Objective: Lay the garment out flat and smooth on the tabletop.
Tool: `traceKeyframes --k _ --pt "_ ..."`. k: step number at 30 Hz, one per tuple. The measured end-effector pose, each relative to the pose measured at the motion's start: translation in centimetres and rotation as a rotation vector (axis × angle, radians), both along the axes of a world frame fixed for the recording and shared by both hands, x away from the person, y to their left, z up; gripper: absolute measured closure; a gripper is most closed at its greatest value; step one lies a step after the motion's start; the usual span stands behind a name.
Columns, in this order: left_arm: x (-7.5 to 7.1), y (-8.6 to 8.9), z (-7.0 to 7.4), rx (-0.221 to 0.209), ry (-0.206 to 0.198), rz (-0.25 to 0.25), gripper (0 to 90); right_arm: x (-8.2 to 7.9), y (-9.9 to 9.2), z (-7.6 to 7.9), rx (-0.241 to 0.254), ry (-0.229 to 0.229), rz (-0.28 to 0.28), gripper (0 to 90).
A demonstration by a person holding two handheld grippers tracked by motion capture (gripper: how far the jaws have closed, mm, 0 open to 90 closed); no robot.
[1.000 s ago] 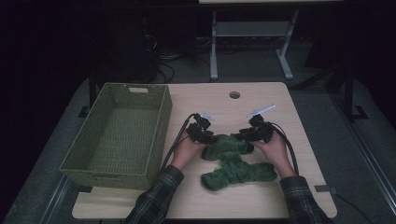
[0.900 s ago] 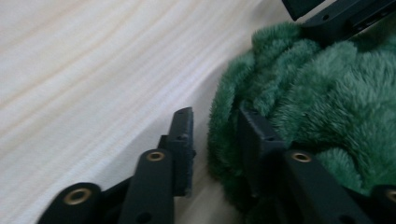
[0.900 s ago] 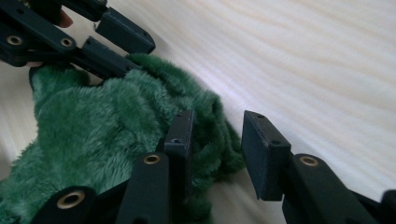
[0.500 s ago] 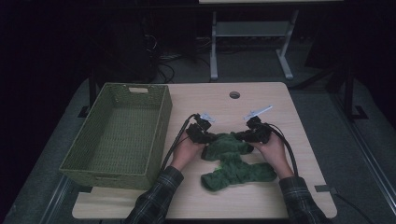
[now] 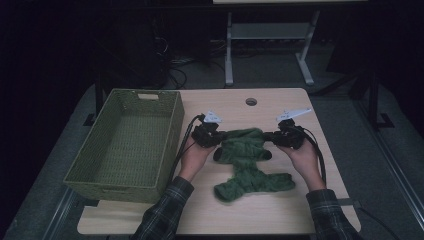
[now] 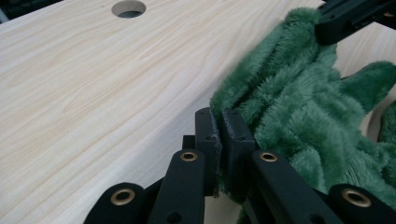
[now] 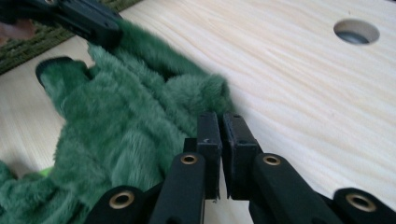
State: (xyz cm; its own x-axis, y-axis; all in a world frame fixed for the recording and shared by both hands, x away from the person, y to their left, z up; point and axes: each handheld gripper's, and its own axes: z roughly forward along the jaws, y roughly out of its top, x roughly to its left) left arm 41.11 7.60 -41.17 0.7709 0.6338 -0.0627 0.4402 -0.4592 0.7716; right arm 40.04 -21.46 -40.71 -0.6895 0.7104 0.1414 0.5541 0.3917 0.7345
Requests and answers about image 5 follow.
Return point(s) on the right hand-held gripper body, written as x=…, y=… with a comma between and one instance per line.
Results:
x=288, y=136

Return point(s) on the green woven basket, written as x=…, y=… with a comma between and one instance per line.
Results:
x=133, y=143

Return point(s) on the person's right hand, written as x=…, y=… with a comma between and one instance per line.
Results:
x=306, y=163

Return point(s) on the black stand post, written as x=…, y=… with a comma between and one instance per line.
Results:
x=98, y=100
x=374, y=100

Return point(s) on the grey tape strip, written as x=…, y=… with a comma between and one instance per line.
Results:
x=348, y=202

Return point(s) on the green knitted garment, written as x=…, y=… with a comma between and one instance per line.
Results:
x=246, y=150

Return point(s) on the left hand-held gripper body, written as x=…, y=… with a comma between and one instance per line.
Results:
x=205, y=135

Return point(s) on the white metal stand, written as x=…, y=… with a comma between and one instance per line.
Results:
x=266, y=31

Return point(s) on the person's left hand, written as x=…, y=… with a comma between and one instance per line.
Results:
x=193, y=160

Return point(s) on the aluminium floor rail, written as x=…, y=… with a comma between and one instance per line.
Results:
x=60, y=213
x=393, y=166

